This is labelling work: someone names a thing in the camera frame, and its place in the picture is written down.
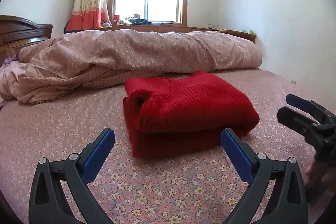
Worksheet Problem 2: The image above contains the red box on ledge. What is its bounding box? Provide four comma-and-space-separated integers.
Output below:
113, 14, 120, 26

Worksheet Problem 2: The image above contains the pink floral bed sheet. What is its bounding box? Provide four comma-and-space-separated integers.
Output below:
0, 69, 326, 224

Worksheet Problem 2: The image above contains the red knit cardigan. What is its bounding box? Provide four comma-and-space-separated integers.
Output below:
123, 71, 260, 159

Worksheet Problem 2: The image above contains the pink floral duvet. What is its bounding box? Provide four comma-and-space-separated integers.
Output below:
1, 29, 263, 104

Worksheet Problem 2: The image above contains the clothes pile on ledge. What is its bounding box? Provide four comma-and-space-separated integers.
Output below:
117, 14, 153, 26

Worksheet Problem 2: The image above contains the person's right hand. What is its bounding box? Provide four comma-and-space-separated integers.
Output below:
305, 160, 335, 204

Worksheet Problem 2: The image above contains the dark wooden headboard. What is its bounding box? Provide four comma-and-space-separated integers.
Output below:
0, 15, 53, 64

